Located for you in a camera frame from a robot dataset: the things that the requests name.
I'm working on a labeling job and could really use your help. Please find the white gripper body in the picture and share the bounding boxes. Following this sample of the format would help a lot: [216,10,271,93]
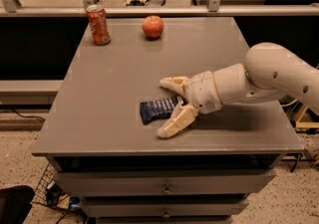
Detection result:
[184,71,222,114]

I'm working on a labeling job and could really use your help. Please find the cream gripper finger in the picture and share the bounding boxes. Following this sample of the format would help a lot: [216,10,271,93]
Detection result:
[158,97,198,138]
[159,77,189,96]

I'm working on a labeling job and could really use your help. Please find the blue rxbar blueberry wrapper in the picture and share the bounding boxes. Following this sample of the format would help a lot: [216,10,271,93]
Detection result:
[140,97,178,125]

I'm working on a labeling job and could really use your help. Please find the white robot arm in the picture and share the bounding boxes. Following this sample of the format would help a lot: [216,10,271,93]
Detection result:
[158,43,319,138]

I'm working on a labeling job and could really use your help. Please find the red apple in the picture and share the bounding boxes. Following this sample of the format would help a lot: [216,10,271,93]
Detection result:
[142,15,163,39]

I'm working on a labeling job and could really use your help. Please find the grey upper drawer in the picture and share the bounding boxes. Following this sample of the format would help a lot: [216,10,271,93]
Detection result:
[55,169,275,197]

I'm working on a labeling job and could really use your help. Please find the grey drawer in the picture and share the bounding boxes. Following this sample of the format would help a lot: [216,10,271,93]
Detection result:
[81,198,248,218]
[55,169,275,197]

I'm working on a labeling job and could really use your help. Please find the grey lower drawer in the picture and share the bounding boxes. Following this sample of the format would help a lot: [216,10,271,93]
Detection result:
[81,198,248,218]

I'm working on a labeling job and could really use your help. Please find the orange soda can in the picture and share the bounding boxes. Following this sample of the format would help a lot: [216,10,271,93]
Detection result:
[87,4,111,45]

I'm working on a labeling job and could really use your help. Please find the black chair corner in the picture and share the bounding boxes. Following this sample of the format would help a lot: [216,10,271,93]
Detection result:
[0,185,35,224]

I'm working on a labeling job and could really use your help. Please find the yellow wooden frame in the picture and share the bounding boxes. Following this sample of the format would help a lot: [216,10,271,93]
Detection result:
[293,105,319,129]

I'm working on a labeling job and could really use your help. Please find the wire mesh basket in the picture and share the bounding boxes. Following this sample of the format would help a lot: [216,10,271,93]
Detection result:
[33,164,63,207]

